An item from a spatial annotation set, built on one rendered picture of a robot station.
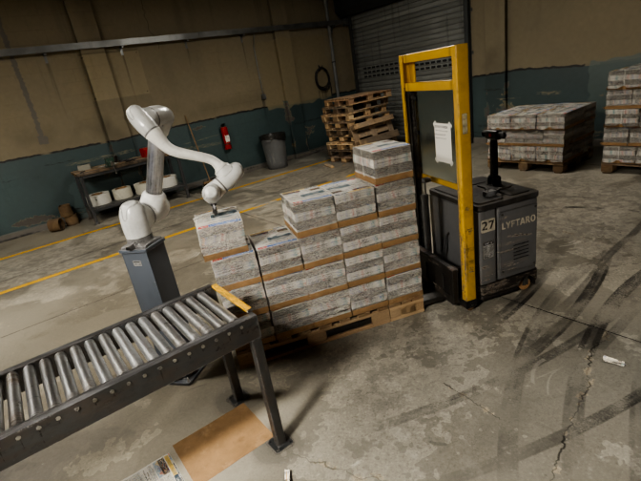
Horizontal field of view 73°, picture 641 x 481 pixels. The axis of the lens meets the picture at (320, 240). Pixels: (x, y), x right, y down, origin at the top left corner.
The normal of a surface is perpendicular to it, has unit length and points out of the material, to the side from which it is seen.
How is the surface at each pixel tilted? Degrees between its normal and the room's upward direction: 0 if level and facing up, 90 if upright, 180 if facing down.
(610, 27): 90
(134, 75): 90
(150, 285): 90
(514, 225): 90
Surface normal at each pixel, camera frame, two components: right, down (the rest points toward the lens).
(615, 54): -0.79, 0.33
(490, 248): 0.30, 0.30
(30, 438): 0.60, 0.20
